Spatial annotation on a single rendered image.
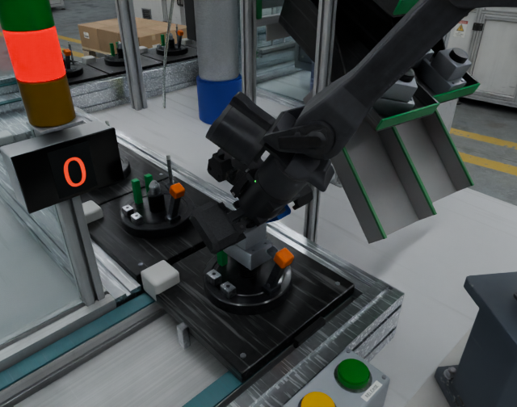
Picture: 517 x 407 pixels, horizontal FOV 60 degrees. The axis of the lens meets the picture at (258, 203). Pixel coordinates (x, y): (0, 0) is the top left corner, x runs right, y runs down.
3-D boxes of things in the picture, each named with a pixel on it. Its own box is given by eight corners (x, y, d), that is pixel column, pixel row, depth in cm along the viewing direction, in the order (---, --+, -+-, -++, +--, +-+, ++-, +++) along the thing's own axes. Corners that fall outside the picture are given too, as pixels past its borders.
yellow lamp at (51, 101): (83, 119, 51) (73, 77, 48) (39, 131, 48) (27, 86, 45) (65, 108, 54) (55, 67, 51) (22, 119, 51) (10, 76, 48)
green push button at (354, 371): (374, 380, 57) (376, 371, 56) (355, 400, 55) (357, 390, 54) (348, 362, 60) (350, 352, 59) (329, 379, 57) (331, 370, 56)
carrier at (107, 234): (246, 227, 87) (245, 169, 80) (137, 285, 73) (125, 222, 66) (175, 182, 101) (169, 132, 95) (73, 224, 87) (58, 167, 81)
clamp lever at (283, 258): (280, 286, 66) (296, 256, 60) (271, 292, 65) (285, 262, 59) (264, 268, 67) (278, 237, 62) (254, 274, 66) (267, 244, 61)
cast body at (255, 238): (272, 258, 67) (273, 220, 63) (250, 271, 64) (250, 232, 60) (235, 234, 72) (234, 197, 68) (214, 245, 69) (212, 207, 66)
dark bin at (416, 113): (431, 115, 73) (458, 78, 67) (375, 132, 66) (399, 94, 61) (334, 14, 84) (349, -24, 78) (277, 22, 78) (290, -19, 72)
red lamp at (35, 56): (73, 75, 48) (63, 27, 46) (26, 86, 45) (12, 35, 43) (55, 66, 51) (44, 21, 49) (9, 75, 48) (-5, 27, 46)
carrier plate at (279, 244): (354, 293, 71) (355, 283, 70) (241, 383, 57) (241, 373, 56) (251, 230, 86) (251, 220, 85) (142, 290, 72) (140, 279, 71)
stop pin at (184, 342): (191, 346, 65) (188, 326, 63) (184, 350, 64) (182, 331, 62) (185, 340, 66) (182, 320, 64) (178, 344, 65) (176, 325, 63)
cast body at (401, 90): (400, 100, 72) (422, 65, 67) (405, 119, 70) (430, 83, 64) (351, 91, 70) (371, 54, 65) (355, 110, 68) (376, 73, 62)
